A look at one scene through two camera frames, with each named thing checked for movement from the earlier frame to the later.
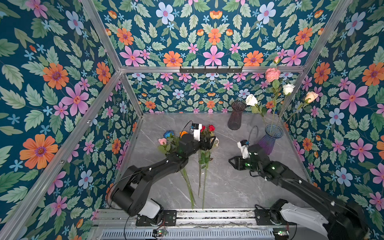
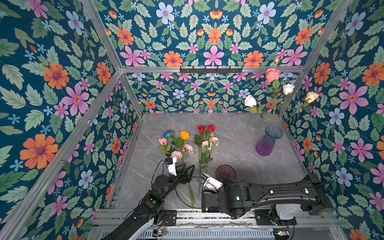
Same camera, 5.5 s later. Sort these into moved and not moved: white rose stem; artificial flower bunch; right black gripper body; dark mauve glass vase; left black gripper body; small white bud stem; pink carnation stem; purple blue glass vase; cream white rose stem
Moved: dark mauve glass vase; right black gripper body; left black gripper body
Not moved: cream white rose stem; pink carnation stem; purple blue glass vase; artificial flower bunch; small white bud stem; white rose stem
